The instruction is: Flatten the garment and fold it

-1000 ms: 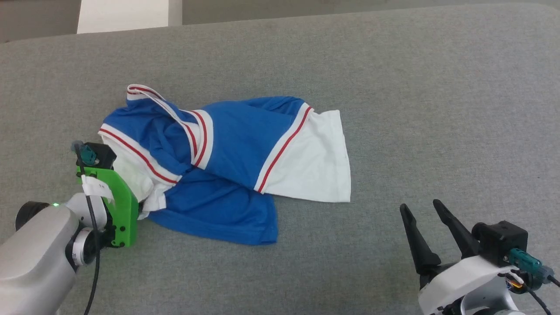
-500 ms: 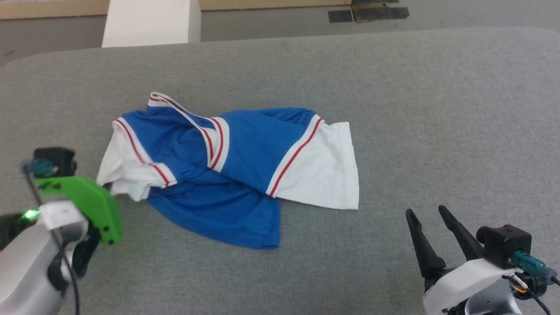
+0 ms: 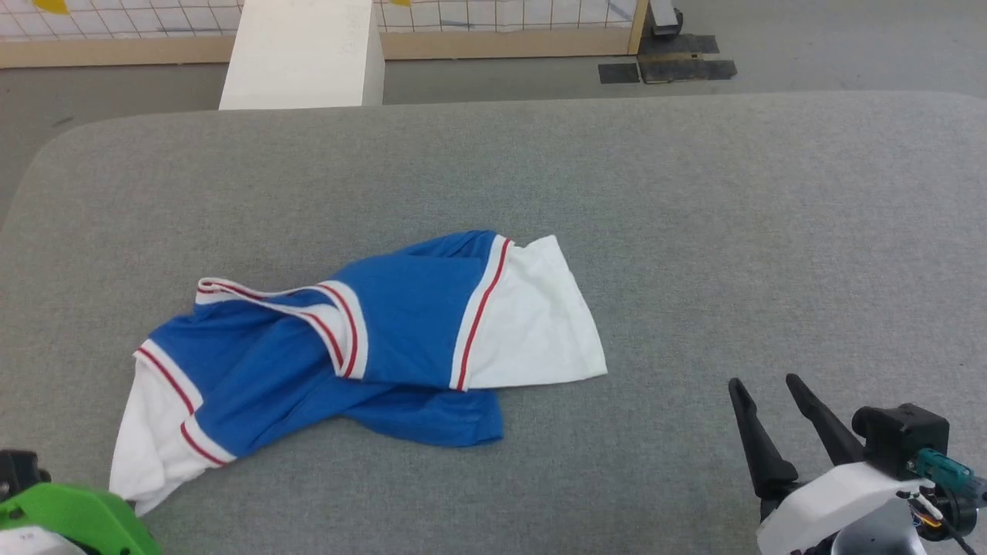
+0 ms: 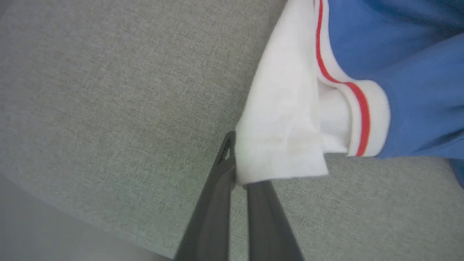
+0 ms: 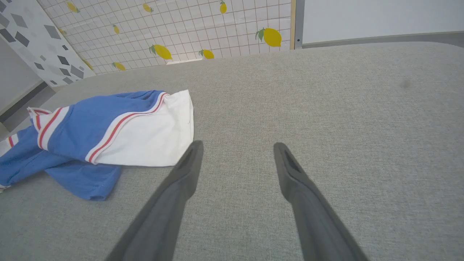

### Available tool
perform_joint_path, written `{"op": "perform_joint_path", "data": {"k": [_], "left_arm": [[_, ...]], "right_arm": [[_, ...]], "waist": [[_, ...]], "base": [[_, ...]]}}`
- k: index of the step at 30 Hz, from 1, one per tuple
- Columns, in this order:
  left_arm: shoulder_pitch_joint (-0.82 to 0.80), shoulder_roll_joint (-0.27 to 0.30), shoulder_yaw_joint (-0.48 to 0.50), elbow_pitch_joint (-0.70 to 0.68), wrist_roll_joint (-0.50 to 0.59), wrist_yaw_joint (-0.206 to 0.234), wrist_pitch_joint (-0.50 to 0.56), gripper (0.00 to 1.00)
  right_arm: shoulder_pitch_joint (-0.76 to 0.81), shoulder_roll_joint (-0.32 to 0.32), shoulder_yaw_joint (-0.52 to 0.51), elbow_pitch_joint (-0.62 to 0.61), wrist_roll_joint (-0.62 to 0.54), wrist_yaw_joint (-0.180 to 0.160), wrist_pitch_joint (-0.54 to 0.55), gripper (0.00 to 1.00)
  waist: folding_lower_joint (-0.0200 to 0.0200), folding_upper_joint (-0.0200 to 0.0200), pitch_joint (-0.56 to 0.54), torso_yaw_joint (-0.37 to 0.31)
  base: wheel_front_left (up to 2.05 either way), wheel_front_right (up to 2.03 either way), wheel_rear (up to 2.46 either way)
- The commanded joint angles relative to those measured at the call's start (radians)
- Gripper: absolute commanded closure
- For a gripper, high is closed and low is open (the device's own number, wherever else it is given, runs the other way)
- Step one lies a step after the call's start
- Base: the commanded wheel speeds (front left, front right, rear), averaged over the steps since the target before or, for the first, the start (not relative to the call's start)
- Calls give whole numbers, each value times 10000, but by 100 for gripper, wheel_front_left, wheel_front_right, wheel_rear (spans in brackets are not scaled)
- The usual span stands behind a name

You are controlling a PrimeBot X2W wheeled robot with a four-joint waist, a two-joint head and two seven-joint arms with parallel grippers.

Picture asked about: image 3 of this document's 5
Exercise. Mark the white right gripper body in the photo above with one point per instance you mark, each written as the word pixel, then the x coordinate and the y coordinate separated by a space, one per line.
pixel 825 501

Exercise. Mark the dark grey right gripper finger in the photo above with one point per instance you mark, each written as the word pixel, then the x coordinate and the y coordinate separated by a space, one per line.
pixel 756 443
pixel 825 424

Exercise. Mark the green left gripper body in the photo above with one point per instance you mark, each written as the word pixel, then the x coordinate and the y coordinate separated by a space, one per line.
pixel 77 516

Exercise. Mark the blue and white shirt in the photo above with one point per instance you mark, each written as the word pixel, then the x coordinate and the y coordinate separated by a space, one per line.
pixel 416 308

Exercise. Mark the large black floor mat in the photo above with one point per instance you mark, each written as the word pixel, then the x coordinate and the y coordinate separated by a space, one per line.
pixel 686 68

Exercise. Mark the small black floor mat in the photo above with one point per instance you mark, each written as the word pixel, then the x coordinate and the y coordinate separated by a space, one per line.
pixel 618 73

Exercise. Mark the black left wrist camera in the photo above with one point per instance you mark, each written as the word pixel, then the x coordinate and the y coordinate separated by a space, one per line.
pixel 19 470

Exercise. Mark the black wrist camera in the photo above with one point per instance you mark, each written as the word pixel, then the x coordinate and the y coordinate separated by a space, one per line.
pixel 902 435
pixel 19 470

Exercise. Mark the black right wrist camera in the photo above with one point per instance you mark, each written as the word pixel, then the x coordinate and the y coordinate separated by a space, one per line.
pixel 902 435

